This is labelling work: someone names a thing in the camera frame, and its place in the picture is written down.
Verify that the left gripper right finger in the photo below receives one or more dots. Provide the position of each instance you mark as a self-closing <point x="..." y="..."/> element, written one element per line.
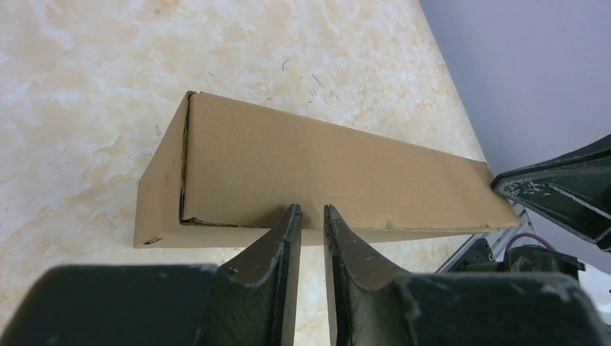
<point x="373" y="301"/>

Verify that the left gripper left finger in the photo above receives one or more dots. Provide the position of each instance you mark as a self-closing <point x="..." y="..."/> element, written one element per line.
<point x="250" y="300"/>

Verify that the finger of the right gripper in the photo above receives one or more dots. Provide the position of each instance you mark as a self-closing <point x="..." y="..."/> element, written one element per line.
<point x="572" y="191"/>

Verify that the brown cardboard box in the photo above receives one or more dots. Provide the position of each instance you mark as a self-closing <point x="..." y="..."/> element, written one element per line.
<point x="225" y="171"/>

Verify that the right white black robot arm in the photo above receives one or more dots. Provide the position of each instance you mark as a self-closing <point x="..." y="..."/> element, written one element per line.
<point x="528" y="253"/>

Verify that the aluminium frame rail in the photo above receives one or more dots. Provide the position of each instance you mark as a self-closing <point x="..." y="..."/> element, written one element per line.
<point x="491" y="243"/>

